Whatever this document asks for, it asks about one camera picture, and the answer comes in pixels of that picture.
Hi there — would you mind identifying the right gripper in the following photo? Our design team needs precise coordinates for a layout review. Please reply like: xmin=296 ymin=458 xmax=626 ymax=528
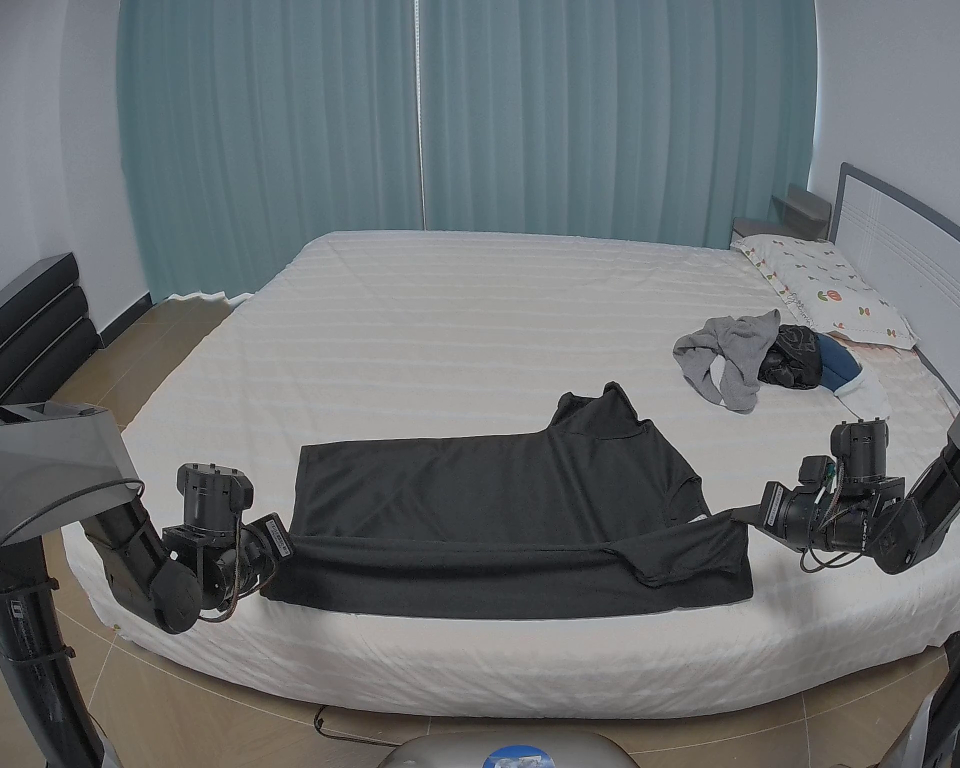
xmin=759 ymin=482 xmax=830 ymax=552

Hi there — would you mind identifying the grey garment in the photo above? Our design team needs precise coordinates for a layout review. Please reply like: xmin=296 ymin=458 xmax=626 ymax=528
xmin=672 ymin=307 xmax=783 ymax=414

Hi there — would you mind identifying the white printed pillow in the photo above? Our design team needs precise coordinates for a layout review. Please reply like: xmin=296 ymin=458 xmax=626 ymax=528
xmin=731 ymin=234 xmax=920 ymax=350

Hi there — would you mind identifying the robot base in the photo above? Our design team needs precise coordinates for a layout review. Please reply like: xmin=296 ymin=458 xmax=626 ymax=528
xmin=378 ymin=733 xmax=627 ymax=768

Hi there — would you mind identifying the grey bedside table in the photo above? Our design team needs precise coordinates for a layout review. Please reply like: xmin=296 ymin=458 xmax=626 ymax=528
xmin=731 ymin=186 xmax=834 ymax=243

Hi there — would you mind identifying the black cable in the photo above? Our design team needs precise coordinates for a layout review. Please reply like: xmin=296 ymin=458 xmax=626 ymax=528
xmin=798 ymin=543 xmax=864 ymax=576
xmin=313 ymin=703 xmax=399 ymax=747
xmin=0 ymin=478 xmax=145 ymax=549

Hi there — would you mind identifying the dark blue garment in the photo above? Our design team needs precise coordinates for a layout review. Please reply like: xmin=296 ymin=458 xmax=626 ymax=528
xmin=817 ymin=333 xmax=864 ymax=395

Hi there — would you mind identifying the bed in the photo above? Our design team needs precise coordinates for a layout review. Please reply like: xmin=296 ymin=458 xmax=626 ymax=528
xmin=60 ymin=161 xmax=960 ymax=714

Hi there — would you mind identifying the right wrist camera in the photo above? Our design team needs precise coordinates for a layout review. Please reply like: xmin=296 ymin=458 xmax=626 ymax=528
xmin=797 ymin=453 xmax=835 ymax=496

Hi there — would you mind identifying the blue-green curtain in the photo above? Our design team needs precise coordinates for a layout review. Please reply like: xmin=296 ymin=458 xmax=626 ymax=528
xmin=118 ymin=0 xmax=425 ymax=301
xmin=418 ymin=0 xmax=819 ymax=249

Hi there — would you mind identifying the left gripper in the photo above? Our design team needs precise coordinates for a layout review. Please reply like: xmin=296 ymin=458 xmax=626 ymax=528
xmin=236 ymin=512 xmax=297 ymax=597

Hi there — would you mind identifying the black T-shirt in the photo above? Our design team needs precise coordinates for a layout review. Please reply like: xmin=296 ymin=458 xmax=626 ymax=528
xmin=258 ymin=381 xmax=755 ymax=620

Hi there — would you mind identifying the black garment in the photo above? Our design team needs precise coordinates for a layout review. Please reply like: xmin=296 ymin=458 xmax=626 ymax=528
xmin=757 ymin=324 xmax=825 ymax=391

